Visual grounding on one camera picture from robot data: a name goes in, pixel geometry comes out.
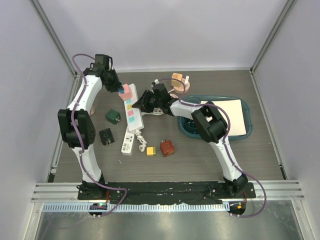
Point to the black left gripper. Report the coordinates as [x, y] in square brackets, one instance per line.
[118, 85]

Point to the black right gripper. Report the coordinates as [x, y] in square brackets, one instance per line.
[143, 103]

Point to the pink cube adapter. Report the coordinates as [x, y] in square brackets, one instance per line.
[126, 93]

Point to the long white power strip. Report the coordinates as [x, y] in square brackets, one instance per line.
[133, 115]

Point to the blue plug adapter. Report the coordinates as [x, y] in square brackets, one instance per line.
[121, 90]

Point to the green dragon cube adapter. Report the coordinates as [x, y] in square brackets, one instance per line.
[113, 116]

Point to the orange cube adapter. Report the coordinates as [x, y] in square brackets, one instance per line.
[176, 80]

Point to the pink round socket base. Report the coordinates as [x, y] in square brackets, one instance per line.
[181, 89]

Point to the yellow usb plug adapter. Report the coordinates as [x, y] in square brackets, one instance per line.
[151, 151]

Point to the white plug adapter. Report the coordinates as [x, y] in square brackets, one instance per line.
[186, 82]

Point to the red carp cube adapter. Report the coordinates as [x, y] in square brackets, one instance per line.
[167, 148]

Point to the small white usb power strip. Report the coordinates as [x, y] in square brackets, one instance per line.
[127, 145]

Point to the black cube adapter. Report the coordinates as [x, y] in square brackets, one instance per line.
[106, 137]

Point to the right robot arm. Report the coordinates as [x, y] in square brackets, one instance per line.
[212, 124]

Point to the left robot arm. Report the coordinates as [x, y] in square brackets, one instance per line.
[76, 126]

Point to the teal plastic tray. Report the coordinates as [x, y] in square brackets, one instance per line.
[187, 126]

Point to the white paper sheet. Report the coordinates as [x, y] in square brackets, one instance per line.
[234, 110]

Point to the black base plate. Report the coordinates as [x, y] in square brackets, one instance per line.
[164, 193]

